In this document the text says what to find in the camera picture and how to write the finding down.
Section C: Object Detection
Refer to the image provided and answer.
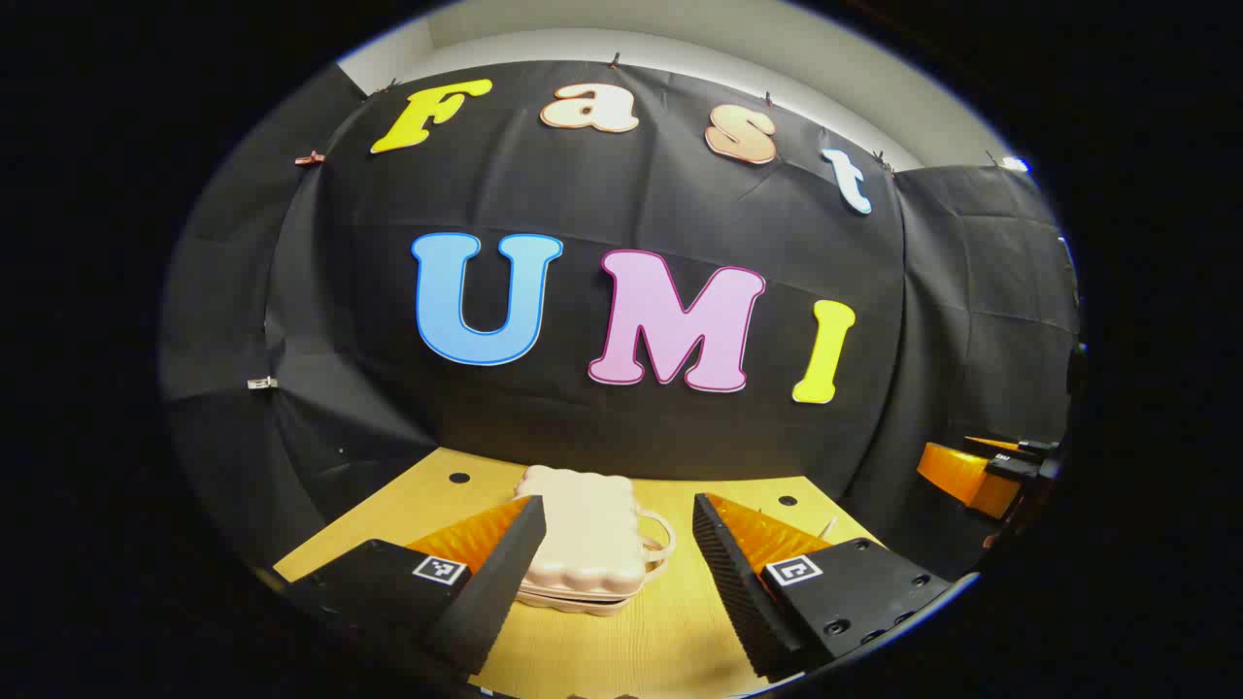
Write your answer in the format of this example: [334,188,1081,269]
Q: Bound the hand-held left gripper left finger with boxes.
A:
[282,495,547,676]

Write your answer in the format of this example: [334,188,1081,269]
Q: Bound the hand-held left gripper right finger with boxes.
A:
[691,492,955,681]

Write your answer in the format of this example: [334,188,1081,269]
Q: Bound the pink suitcase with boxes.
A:
[513,464,676,617]

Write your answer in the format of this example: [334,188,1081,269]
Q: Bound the black backdrop cloth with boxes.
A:
[160,60,1081,583]

